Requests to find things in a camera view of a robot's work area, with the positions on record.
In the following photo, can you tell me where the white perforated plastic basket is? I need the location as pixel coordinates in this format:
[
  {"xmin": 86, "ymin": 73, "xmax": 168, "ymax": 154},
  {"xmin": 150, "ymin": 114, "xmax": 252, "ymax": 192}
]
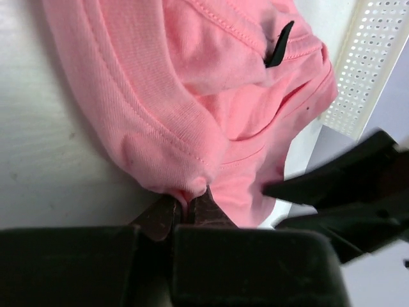
[{"xmin": 320, "ymin": 1, "xmax": 408, "ymax": 140}]

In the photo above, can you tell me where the pink t shirt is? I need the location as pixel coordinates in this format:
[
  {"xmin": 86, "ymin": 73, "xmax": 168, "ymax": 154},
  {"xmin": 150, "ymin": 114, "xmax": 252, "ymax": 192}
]
[{"xmin": 43, "ymin": 1, "xmax": 337, "ymax": 228}]

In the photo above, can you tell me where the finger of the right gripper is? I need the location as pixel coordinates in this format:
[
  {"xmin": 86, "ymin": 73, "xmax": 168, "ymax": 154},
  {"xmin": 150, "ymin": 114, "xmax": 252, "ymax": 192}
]
[
  {"xmin": 275, "ymin": 205, "xmax": 408, "ymax": 263},
  {"xmin": 262, "ymin": 130, "xmax": 398, "ymax": 205}
]

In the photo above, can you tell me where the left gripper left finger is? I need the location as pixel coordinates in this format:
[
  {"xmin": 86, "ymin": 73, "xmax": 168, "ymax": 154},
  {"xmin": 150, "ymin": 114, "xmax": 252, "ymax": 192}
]
[{"xmin": 1, "ymin": 196, "xmax": 181, "ymax": 306}]

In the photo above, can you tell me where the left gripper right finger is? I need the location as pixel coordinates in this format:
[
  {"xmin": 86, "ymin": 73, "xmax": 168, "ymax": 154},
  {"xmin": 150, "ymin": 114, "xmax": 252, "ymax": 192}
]
[{"xmin": 174, "ymin": 192, "xmax": 350, "ymax": 306}]

